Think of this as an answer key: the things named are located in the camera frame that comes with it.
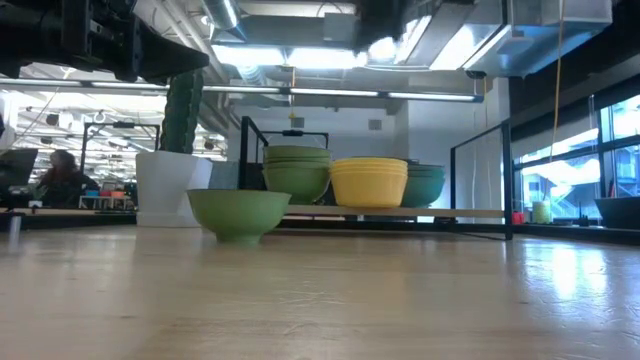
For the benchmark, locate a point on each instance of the large glass window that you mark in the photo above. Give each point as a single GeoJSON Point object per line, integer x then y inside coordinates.
{"type": "Point", "coordinates": [560, 172]}

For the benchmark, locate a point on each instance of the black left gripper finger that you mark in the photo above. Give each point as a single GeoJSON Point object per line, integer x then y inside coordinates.
{"type": "Point", "coordinates": [165, 57]}

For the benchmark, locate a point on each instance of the yellow-green cylindrical container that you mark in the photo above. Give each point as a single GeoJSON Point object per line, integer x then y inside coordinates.
{"type": "Point", "coordinates": [541, 212]}

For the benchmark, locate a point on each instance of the silver round ventilation duct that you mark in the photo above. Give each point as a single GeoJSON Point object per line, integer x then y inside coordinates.
{"type": "Point", "coordinates": [222, 12]}

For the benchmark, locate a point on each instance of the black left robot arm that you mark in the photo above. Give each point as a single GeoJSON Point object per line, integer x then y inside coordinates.
{"type": "Point", "coordinates": [30, 40]}

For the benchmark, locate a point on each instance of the green cactus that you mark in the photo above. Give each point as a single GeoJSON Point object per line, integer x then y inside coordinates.
{"type": "Point", "coordinates": [181, 115]}

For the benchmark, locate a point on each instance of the grey rectangular air duct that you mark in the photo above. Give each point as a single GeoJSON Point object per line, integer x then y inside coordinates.
{"type": "Point", "coordinates": [525, 50]}

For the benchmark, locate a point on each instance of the seated person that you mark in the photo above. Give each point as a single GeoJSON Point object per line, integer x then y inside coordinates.
{"type": "Point", "coordinates": [62, 175]}

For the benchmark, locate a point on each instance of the black aluminium rig frame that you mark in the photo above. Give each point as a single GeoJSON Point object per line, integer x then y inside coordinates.
{"type": "Point", "coordinates": [575, 233]}

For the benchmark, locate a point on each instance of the small red cup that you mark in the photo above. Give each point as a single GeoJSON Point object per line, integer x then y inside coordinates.
{"type": "Point", "coordinates": [517, 218]}

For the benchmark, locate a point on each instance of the black computer monitor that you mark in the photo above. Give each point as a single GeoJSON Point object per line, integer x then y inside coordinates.
{"type": "Point", "coordinates": [15, 170]}

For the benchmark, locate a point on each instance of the white hexagonal plant pot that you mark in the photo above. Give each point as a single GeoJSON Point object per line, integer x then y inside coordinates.
{"type": "Point", "coordinates": [165, 185]}

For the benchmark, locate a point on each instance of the black frame wooden shelf rack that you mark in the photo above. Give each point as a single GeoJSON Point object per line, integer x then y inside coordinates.
{"type": "Point", "coordinates": [450, 212]}

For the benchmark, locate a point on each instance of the black bin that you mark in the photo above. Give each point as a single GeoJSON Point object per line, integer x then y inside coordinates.
{"type": "Point", "coordinates": [620, 212]}

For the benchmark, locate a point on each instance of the grey ceiling box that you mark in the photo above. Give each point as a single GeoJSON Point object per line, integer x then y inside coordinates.
{"type": "Point", "coordinates": [340, 27]}

